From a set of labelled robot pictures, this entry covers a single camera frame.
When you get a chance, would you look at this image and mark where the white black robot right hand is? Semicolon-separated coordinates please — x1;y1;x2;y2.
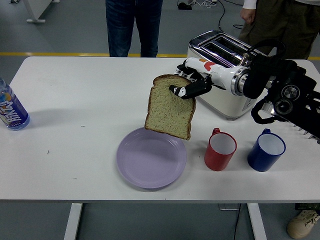
168;56;237;100

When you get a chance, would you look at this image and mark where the person's right hand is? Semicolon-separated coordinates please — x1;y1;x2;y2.
239;7;256;25

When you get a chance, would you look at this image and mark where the brown-crust bread slice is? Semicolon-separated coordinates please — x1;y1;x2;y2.
144;74;198;141

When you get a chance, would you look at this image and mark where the purple round plate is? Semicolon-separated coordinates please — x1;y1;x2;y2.
115;127;188;190

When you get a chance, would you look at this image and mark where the cream chrome two-slot toaster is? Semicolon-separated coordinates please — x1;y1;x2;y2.
186;29;263;122

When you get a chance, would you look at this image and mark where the person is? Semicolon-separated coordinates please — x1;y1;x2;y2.
238;0;320;60
105;0;164;58

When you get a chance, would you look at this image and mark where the red enamel mug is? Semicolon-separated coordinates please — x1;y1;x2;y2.
203;127;238;172

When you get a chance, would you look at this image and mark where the blue enamel mug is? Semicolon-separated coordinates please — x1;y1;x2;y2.
246;128;286;173

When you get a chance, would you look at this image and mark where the silver metal toast rack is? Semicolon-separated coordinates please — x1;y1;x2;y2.
292;124;319;140

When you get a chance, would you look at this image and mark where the white table leg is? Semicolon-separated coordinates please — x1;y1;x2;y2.
63;202;84;240
247;202;268;240

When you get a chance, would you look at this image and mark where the black table control panel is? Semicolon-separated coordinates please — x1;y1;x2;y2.
294;202;320;211

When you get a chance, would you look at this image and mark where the person's beige shoe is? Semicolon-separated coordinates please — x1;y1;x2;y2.
286;209;320;240

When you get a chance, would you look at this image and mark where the yellow floor tape line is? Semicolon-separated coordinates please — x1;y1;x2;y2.
0;51;320;61

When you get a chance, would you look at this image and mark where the white background desk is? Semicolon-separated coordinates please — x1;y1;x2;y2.
9;0;61;24

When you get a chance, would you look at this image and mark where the blue-label plastic water bottle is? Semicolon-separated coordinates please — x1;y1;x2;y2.
0;77;31;131

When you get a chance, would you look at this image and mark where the black toaster power cable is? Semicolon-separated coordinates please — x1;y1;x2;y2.
216;0;226;33

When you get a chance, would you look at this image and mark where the white cable bundle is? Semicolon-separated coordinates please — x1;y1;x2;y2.
192;0;218;7

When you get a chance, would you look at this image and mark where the grey under-table bracket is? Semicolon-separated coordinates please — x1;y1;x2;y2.
218;203;241;211

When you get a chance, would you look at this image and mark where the black cable under table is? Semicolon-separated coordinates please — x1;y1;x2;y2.
233;203;242;240

